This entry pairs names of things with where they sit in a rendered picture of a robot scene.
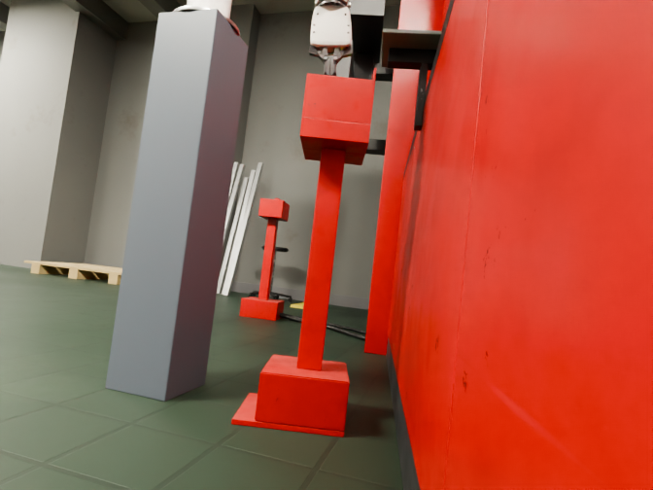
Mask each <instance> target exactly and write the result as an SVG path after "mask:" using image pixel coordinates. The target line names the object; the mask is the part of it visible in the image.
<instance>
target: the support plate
mask: <svg viewBox="0 0 653 490"><path fill-rule="evenodd" d="M440 35H441V31H433V30H406V29H383V37H382V67H388V58H389V48H398V49H421V50H437V46H438V43H439V39H440Z"/></svg>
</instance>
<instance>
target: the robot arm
mask: <svg viewBox="0 0 653 490"><path fill-rule="evenodd" d="M231 4H232V0H188V2H187V5H186V6H182V7H179V8H177V9H175V10H174V11H173V12H182V11H196V10H210V9H218V10H219V11H220V12H221V13H222V15H223V16H224V17H225V19H226V20H227V21H228V22H229V24H230V25H231V26H232V27H233V29H234V30H235V31H236V32H237V34H238V35H239V36H240V31H239V29H238V27H237V25H236V24H235V23H234V22H233V21H232V20H231V19H230V12H231ZM350 8H351V2H349V0H315V10H314V14H313V18H312V25H311V36H310V41H311V46H310V49H309V54H310V55H312V56H315V57H318V58H319V59H320V60H321V61H322V62H323V63H324V66H325V75H328V76H336V65H337V64H338V62H339V61H340V60H341V59H342V58H343V57H348V56H352V55H353V50H352V23H351V16H350V11H349V9H350ZM329 55H333V58H332V59H331V60H329V58H328V56H329Z"/></svg>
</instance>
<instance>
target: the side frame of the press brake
mask: <svg viewBox="0 0 653 490"><path fill-rule="evenodd" d="M443 8H444V0H401V1H400V11H399V20H398V29H406V30H433V31H441V28H442V19H443ZM419 72H420V70H411V69H394V75H393V84H392V94H391V103H390V113H389V121H388V131H387V138H386V147H385V156H384V166H383V175H382V185H381V193H380V203H379V212H378V221H377V230H376V240H375V249H374V259H373V267H372V277H371V287H370V296H369V307H368V317H367V326H366V336H365V344H364V353H371V354H378V355H386V354H387V344H388V328H389V319H390V309H391V299H392V289H393V280H394V271H395V252H396V243H397V233H398V223H399V214H400V204H401V195H402V185H403V175H404V169H405V166H406V162H407V159H408V155H409V152H410V148H411V144H412V141H413V137H414V133H415V130H414V121H415V111H416V101H417V91H418V82H419Z"/></svg>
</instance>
